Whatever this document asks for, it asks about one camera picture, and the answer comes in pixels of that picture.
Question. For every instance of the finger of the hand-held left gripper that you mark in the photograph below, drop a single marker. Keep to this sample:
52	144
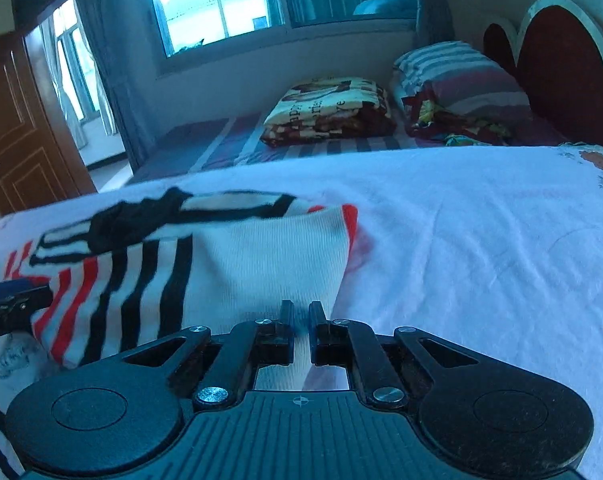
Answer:
11	302

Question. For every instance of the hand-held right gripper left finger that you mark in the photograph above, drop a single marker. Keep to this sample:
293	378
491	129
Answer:
281	340

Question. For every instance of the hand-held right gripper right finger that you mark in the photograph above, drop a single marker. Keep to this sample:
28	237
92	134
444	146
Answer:
319	340

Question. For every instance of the striped knit sweater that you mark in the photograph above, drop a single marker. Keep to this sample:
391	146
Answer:
261	260

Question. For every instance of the brown wooden door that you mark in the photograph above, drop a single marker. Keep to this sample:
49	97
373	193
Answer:
21	135

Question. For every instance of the white floral bedsheet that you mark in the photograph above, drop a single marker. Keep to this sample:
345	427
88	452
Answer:
481	260

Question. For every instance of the striped purple bedsheet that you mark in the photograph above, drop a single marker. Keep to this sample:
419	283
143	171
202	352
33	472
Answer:
206	145

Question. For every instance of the folded printed blanket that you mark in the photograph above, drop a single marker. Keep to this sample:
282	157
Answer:
326	110

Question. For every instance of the long grey curtain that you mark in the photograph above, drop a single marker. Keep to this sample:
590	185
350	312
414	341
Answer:
116	85

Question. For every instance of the colourful crumpled cloth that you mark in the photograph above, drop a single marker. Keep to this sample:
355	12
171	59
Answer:
441	120

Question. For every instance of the striped pillow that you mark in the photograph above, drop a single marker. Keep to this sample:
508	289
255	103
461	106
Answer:
456	70

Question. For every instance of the window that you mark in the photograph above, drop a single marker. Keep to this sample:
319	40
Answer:
206	0

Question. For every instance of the short grey curtain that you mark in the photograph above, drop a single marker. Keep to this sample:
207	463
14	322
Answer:
434	0

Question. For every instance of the heart-shaped red headboard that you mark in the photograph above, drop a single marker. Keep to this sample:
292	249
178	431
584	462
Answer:
561	60

